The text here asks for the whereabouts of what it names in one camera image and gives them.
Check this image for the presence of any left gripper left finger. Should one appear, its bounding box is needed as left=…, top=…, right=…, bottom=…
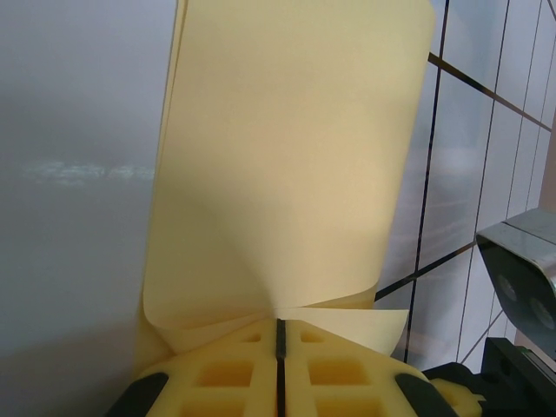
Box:
left=106, top=318, right=279, bottom=417

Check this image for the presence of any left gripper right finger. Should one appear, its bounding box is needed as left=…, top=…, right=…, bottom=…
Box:
left=277, top=318, right=453, bottom=417

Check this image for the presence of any yellow paper sheet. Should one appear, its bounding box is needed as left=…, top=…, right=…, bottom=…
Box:
left=134, top=0, right=438, bottom=370

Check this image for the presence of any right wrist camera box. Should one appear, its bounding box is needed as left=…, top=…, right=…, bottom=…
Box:
left=475, top=207, right=556, bottom=348

